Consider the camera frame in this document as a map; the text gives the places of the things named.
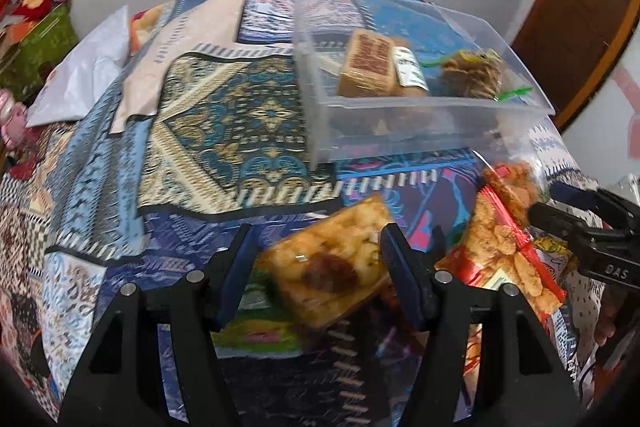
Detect white plastic bag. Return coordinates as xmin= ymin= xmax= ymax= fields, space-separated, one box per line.
xmin=25 ymin=3 xmax=132 ymax=128

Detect yellow and red snack packet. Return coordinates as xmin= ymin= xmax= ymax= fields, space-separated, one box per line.
xmin=529 ymin=236 xmax=582 ymax=290

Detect orange packet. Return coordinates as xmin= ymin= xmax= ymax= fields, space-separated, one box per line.
xmin=129 ymin=3 xmax=167 ymax=54

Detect green floral bag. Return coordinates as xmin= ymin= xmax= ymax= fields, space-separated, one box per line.
xmin=0 ymin=1 xmax=81 ymax=104

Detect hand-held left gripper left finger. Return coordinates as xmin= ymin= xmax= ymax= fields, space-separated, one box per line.
xmin=57 ymin=223 xmax=259 ymax=427

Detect brown block snack packet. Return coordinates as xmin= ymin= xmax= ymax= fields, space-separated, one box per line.
xmin=337 ymin=29 xmax=402 ymax=98

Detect green snack packet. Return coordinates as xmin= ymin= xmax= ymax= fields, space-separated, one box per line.
xmin=212 ymin=271 xmax=312 ymax=352

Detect clear plastic container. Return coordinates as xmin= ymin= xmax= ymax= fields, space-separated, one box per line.
xmin=292 ymin=0 xmax=557 ymax=171

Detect brown wooden door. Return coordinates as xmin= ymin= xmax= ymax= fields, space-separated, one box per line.
xmin=509 ymin=0 xmax=640 ymax=131

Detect patterned patchwork blanket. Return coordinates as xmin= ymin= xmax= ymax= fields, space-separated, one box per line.
xmin=0 ymin=0 xmax=618 ymax=427

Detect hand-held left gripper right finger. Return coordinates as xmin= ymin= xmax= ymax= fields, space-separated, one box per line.
xmin=381 ymin=223 xmax=597 ymax=427

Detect clear packet of nut brittle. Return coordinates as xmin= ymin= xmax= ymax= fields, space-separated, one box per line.
xmin=257 ymin=194 xmax=397 ymax=329

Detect pink item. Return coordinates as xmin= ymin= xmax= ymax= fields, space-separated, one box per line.
xmin=0 ymin=88 xmax=32 ymax=154

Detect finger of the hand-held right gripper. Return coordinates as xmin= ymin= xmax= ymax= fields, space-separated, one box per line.
xmin=528 ymin=202 xmax=608 ymax=260
xmin=549 ymin=182 xmax=640 ymax=230

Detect dark cookie packet, green ties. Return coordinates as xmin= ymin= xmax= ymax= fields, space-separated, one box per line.
xmin=419 ymin=48 xmax=534 ymax=104

